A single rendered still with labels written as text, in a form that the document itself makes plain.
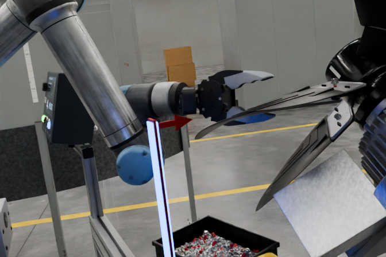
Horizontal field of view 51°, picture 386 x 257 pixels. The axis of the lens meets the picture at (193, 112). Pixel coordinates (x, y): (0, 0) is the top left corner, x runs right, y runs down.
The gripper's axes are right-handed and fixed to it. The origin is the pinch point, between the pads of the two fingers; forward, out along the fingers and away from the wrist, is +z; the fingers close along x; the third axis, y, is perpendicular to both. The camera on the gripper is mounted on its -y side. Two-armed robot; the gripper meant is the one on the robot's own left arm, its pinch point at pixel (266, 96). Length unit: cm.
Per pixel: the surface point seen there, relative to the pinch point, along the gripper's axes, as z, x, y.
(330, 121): 8.4, 6.4, 15.3
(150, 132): -9.6, 3.2, -24.2
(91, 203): -52, 27, 8
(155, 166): -9.6, 8.3, -23.7
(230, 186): -120, 92, 255
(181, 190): -160, 94, 238
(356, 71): 14.8, -3.4, 6.4
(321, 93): 10.4, -0.2, -3.3
